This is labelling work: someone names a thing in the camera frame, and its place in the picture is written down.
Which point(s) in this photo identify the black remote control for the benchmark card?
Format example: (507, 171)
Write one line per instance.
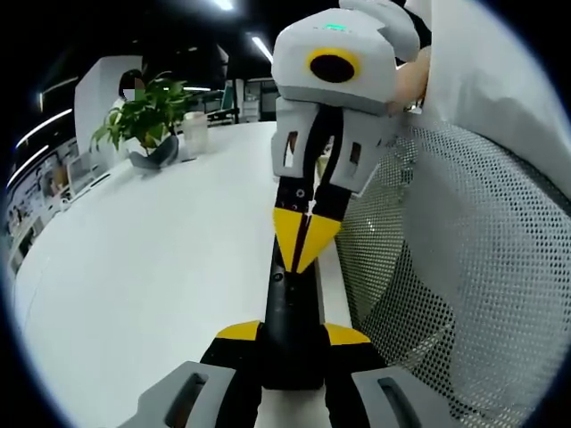
(290, 325)

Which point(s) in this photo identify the clear plastic cup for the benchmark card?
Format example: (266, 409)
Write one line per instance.
(196, 136)

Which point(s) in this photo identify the white mesh chair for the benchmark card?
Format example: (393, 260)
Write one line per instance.
(473, 223)

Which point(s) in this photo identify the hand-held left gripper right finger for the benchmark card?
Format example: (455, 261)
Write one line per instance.
(383, 401)

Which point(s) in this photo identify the person's white shirt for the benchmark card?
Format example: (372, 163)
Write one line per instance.
(482, 67)

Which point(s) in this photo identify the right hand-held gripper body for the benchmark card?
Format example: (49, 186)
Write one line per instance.
(294, 58)

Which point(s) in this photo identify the person's right hand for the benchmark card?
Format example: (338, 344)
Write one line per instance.
(408, 84)

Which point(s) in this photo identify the dark grey plant pot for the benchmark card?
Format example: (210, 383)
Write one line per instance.
(154, 156)

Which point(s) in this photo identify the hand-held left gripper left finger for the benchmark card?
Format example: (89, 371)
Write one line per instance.
(196, 397)

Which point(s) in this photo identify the green leafy plant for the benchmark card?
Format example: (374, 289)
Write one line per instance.
(143, 111)

